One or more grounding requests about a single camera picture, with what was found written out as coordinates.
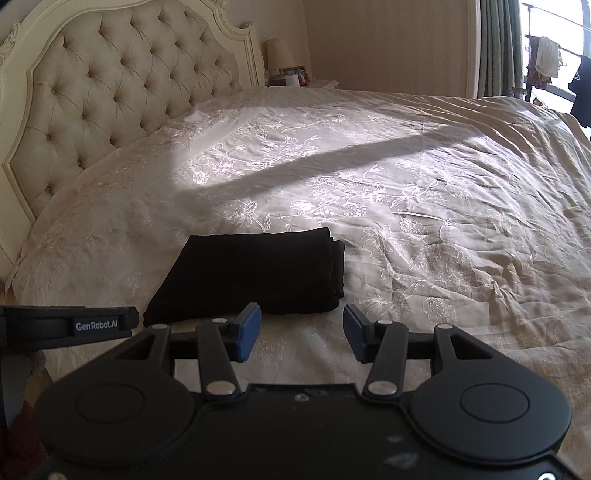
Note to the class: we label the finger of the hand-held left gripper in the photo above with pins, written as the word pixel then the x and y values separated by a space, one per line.
pixel 69 325

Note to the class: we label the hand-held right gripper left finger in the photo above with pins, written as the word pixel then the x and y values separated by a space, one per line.
pixel 247 334

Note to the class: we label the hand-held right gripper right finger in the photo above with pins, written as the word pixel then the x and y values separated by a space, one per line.
pixel 358 334

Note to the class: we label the black pants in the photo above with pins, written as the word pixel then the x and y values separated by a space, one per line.
pixel 249 277

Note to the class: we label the cream embroidered bedspread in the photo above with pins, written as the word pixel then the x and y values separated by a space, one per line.
pixel 369 184

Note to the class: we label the cream tufted headboard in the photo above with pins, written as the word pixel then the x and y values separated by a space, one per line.
pixel 115 83

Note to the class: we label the cream nightstand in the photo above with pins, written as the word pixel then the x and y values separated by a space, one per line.
pixel 323 84

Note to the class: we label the white jar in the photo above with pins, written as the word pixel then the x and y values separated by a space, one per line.
pixel 292 80

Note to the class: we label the colourful bedside box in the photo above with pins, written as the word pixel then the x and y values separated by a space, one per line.
pixel 298 73

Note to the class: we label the beige bedside lamp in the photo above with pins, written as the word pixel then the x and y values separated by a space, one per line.
pixel 278 55

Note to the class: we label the grey-green curtain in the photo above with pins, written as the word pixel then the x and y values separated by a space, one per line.
pixel 501 46

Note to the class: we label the metal clothes rack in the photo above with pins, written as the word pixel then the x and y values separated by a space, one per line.
pixel 531 60

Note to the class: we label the dark hanging garment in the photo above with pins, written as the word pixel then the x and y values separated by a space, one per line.
pixel 581 97

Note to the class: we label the white hanging garment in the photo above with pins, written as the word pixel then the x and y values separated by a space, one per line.
pixel 549 55

